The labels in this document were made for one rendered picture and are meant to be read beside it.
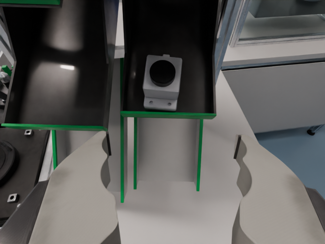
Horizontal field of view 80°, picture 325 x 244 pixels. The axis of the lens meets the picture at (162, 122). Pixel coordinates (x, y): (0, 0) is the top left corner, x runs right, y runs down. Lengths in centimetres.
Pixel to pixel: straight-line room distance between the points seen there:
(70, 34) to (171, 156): 29
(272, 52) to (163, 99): 94
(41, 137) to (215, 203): 50
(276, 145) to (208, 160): 132
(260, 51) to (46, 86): 99
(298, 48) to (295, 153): 96
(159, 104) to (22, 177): 41
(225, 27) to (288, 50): 88
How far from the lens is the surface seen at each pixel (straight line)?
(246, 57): 106
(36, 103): 33
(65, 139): 45
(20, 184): 57
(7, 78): 73
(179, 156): 43
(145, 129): 42
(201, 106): 29
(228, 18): 35
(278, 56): 114
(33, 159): 58
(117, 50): 34
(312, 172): 193
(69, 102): 31
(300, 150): 199
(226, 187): 61
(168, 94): 24
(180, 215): 57
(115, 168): 43
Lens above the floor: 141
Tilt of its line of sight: 53 degrees down
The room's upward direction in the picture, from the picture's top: 1 degrees clockwise
